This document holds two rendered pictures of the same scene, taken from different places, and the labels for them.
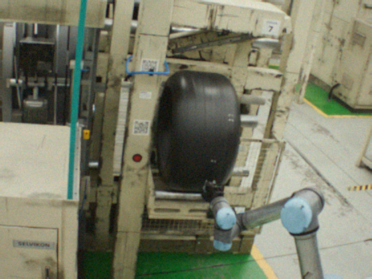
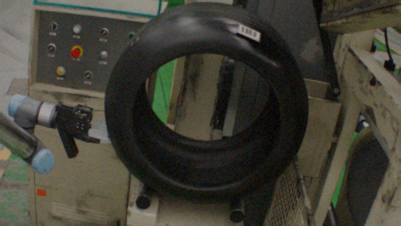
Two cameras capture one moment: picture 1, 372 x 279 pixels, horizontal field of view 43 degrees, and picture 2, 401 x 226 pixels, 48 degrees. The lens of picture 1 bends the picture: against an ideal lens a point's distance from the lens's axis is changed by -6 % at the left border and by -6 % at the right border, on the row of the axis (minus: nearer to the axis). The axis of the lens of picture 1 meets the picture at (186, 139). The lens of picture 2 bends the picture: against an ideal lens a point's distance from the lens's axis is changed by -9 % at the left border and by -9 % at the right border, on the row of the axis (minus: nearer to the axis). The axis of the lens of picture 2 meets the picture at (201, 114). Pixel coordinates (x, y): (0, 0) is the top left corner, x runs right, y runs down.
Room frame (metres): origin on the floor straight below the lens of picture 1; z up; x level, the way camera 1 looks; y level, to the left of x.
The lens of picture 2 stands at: (2.44, -1.36, 1.74)
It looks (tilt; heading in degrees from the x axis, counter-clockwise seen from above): 24 degrees down; 102
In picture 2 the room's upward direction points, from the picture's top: 10 degrees clockwise
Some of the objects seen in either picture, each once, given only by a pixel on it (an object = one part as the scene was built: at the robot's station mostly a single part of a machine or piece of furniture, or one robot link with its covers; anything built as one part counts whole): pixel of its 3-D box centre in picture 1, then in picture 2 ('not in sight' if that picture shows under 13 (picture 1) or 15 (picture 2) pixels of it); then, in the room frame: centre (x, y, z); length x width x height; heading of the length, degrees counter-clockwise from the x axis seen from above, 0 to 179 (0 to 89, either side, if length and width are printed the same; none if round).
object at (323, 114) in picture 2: not in sight; (306, 126); (2.48, 0.29, 1.05); 0.20 x 0.15 x 0.30; 104
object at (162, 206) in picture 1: (185, 206); (147, 189); (2.03, -0.05, 0.84); 0.36 x 0.09 x 0.06; 104
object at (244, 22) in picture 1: (220, 13); not in sight; (2.48, -0.07, 1.71); 0.61 x 0.25 x 0.15; 104
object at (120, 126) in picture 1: (121, 128); not in sight; (2.03, 0.30, 1.19); 0.05 x 0.04 x 0.48; 14
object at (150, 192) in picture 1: (147, 178); not in sight; (2.12, 0.16, 0.90); 0.40 x 0.03 x 0.10; 14
